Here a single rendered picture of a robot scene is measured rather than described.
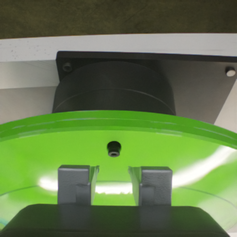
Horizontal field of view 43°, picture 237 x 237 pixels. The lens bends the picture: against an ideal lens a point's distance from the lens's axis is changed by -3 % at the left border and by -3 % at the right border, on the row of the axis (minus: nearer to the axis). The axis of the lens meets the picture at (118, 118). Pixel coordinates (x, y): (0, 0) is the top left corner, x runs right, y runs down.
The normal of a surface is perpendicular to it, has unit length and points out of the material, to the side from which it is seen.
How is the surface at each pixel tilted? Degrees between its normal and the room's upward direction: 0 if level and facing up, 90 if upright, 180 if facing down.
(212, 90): 0
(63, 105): 90
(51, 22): 0
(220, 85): 0
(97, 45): 90
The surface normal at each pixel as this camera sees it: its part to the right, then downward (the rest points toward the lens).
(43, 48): -0.04, -0.56
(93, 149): -0.03, 0.52
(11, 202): -0.24, 0.62
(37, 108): 0.00, 0.83
